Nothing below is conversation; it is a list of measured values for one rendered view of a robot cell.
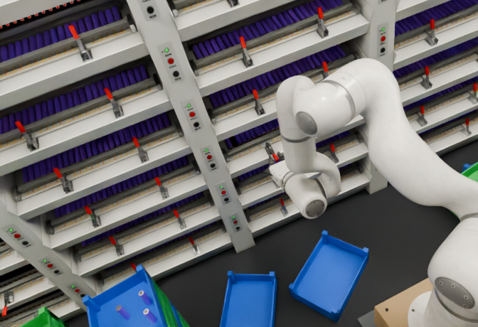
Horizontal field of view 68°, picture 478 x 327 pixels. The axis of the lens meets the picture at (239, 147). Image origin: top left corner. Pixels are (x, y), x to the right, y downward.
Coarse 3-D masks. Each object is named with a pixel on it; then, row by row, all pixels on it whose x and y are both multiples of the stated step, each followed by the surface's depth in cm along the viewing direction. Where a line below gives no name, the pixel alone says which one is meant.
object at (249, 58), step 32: (320, 0) 122; (352, 0) 118; (224, 32) 118; (256, 32) 117; (288, 32) 116; (320, 32) 115; (352, 32) 117; (192, 64) 112; (224, 64) 113; (256, 64) 113
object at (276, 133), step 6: (270, 132) 139; (276, 132) 139; (258, 138) 139; (264, 138) 138; (270, 138) 140; (246, 144) 138; (252, 144) 138; (258, 144) 139; (234, 150) 137; (240, 150) 138; (228, 156) 138
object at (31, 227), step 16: (0, 176) 116; (0, 192) 112; (0, 208) 112; (0, 224) 116; (16, 224) 118; (32, 224) 123; (32, 240) 123; (32, 256) 127; (48, 256) 130; (64, 256) 135; (48, 272) 134; (64, 288) 142; (80, 304) 151
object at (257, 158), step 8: (352, 120) 141; (360, 120) 141; (344, 128) 141; (280, 136) 141; (328, 136) 142; (224, 144) 142; (264, 144) 140; (272, 144) 139; (280, 144) 139; (224, 152) 137; (240, 152) 139; (256, 152) 138; (264, 152) 138; (280, 152) 137; (240, 160) 137; (248, 160) 137; (256, 160) 137; (264, 160) 137; (232, 168) 136; (240, 168) 136; (248, 168) 137; (232, 176) 138
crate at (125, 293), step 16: (144, 272) 114; (112, 288) 113; (128, 288) 117; (144, 288) 116; (96, 304) 113; (112, 304) 114; (128, 304) 113; (144, 304) 112; (160, 304) 111; (96, 320) 111; (112, 320) 110; (128, 320) 109; (144, 320) 108; (160, 320) 101
